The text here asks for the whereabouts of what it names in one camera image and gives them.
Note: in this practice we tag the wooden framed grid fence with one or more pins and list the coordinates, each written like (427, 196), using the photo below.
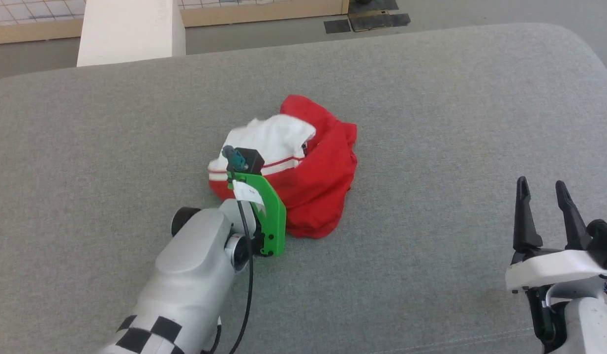
(264, 14)

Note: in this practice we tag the small black floor mat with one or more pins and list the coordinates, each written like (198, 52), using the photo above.
(337, 26)

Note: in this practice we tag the large black floor mat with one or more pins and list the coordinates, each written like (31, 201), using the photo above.
(382, 20)

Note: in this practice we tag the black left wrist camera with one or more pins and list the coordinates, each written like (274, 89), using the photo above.
(252, 160)

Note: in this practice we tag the dark floor mat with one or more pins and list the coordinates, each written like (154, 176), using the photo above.
(372, 6)

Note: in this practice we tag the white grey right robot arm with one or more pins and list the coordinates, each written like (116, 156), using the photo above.
(589, 324)

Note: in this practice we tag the white paper tag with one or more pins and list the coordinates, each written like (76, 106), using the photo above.
(248, 193)

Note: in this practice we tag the red and white shirt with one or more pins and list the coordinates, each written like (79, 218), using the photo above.
(318, 187)

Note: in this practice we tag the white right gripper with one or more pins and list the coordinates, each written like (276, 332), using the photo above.
(549, 270)

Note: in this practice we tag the grey fabric sofa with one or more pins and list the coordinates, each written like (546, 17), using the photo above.
(431, 123)

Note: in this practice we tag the white rectangular block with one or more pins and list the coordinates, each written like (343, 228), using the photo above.
(131, 29)

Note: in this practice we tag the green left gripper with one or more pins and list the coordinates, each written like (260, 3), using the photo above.
(273, 221)

